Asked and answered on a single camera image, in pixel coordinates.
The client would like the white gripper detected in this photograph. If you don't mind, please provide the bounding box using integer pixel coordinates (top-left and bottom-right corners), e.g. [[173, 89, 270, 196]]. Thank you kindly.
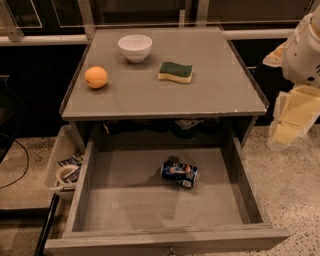
[[262, 6, 320, 150]]

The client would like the blue pepsi can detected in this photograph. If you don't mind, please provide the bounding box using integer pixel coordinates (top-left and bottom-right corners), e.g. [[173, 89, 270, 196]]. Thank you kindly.
[[161, 161, 198, 189]]

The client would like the grey open top drawer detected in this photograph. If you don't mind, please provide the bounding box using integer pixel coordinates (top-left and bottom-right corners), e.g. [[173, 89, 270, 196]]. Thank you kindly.
[[45, 138, 289, 256]]

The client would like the grey counter cabinet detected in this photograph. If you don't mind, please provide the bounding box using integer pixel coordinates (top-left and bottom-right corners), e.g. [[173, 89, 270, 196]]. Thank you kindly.
[[59, 26, 270, 154]]

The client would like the green yellow sponge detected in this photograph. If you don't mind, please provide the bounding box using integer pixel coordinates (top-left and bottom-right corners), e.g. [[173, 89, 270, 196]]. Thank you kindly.
[[158, 62, 193, 83]]

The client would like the white ceramic bowl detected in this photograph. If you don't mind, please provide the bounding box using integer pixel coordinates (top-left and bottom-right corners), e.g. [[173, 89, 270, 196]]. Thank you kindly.
[[118, 34, 153, 63]]

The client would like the orange fruit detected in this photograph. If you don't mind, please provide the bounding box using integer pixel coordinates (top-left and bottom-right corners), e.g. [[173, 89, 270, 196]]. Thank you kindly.
[[85, 66, 108, 89]]

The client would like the clear plastic bin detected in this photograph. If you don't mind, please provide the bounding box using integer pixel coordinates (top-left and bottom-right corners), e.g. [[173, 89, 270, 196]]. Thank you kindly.
[[44, 125, 80, 201]]

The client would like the white tape roll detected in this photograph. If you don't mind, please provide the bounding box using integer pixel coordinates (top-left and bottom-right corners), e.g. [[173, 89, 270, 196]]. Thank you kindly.
[[56, 165, 81, 185]]

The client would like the metal railing bar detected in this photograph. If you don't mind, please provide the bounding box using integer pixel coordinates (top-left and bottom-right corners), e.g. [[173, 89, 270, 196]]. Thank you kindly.
[[0, 29, 294, 47]]

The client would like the black floor cable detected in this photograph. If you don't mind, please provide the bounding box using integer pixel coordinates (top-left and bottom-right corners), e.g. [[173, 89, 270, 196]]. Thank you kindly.
[[0, 133, 30, 190]]

